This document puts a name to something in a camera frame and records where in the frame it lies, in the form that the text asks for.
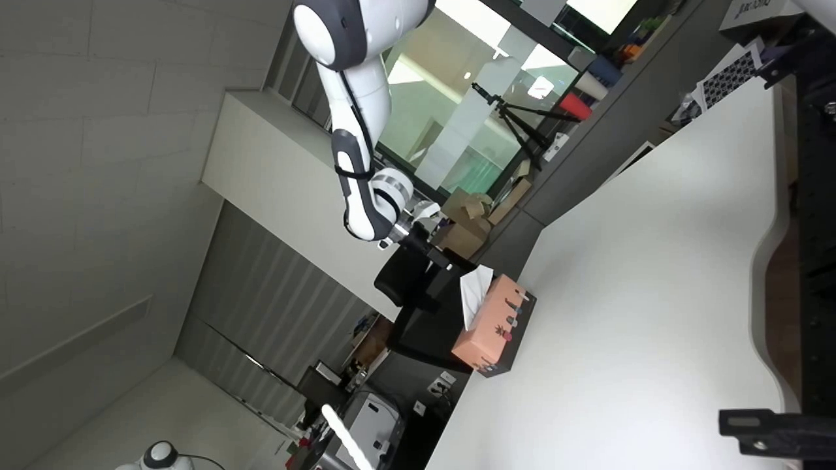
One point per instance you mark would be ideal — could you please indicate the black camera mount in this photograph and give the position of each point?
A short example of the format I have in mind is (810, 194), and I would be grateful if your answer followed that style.
(775, 433)

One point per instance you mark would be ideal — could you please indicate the white tissue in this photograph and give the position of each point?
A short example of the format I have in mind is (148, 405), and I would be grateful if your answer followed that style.
(477, 297)

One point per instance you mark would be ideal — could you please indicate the white perforated panel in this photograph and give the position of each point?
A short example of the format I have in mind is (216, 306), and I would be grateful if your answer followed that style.
(721, 79)

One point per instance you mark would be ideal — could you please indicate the cardboard boxes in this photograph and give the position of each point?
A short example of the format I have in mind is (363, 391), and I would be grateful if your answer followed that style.
(473, 224)

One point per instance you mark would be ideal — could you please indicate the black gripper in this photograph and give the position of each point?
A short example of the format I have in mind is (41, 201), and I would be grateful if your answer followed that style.
(423, 233)

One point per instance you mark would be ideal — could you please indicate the black tripod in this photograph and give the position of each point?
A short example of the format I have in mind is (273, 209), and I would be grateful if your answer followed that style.
(514, 121)

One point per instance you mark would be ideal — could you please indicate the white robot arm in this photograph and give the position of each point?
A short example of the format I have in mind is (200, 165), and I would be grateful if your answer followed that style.
(357, 96)

